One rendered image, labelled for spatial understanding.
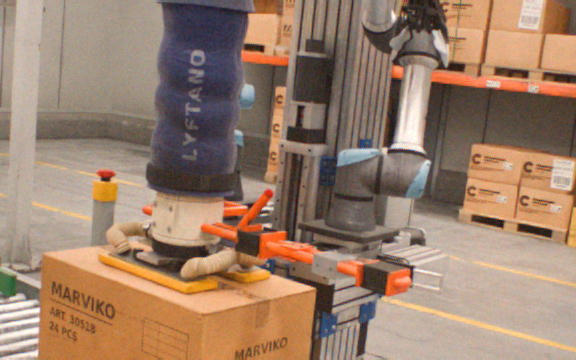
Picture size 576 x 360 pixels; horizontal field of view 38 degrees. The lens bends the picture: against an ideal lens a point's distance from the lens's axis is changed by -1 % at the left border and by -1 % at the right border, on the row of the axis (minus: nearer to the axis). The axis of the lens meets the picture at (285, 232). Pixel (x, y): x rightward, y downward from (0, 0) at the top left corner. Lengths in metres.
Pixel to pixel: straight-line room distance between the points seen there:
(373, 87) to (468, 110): 8.14
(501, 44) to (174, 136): 7.53
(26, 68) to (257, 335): 3.85
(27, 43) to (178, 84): 3.62
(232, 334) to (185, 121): 0.51
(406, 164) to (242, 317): 0.75
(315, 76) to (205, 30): 0.69
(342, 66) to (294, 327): 0.92
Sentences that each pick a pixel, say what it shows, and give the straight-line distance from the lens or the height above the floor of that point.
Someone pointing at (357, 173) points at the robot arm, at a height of 1.20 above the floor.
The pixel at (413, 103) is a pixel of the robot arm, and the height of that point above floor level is 1.42.
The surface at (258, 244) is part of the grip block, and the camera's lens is 1.92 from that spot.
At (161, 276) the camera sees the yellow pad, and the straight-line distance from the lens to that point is 2.02.
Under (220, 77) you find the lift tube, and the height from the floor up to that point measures 1.44.
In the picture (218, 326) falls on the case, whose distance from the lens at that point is 1.87.
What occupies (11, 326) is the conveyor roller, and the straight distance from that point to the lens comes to 2.95.
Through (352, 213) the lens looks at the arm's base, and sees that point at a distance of 2.42.
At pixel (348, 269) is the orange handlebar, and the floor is 1.08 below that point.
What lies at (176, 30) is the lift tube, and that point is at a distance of 2.02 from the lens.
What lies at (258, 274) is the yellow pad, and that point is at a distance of 2.12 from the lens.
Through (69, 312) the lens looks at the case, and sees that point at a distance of 2.20.
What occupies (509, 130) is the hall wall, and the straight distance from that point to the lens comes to 10.67.
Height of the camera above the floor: 1.48
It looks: 11 degrees down
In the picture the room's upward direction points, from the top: 6 degrees clockwise
